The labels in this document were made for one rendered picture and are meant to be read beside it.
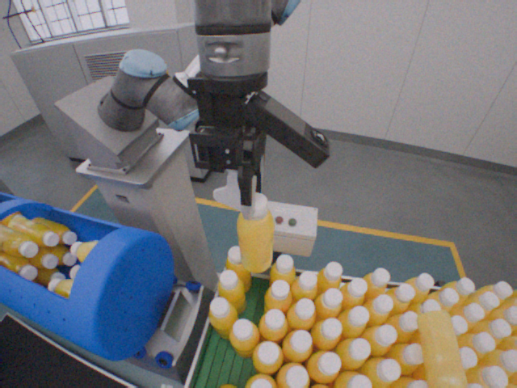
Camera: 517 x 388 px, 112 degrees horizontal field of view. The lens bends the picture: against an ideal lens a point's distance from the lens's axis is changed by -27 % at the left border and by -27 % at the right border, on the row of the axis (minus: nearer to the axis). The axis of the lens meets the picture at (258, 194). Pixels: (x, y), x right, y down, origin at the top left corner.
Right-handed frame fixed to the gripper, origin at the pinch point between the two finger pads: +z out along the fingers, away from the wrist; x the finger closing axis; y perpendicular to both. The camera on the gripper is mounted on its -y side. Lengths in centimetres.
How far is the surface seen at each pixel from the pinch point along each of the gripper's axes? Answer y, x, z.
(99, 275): 23.7, 16.0, 6.9
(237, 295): 3.3, 5.6, 26.3
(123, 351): 22.1, 25.0, 23.4
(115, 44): 144, -137, -7
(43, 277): 61, 17, 29
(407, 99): -125, -256, 58
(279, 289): -6.2, 4.0, 21.8
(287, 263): -6.8, -2.8, 21.8
